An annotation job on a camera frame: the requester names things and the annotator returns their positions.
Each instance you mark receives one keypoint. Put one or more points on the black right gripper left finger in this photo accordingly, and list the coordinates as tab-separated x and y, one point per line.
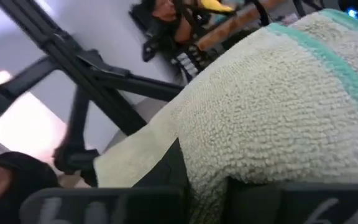
135	205

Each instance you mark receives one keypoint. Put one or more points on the yellow background towel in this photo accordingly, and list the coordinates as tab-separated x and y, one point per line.
216	5

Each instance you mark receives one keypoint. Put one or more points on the wooden background bench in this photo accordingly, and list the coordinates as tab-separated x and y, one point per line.
228	26

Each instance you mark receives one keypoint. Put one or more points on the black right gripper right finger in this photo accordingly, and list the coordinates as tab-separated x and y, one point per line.
291	205

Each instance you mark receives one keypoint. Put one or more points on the pale green microfiber towel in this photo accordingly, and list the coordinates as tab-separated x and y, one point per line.
275	118

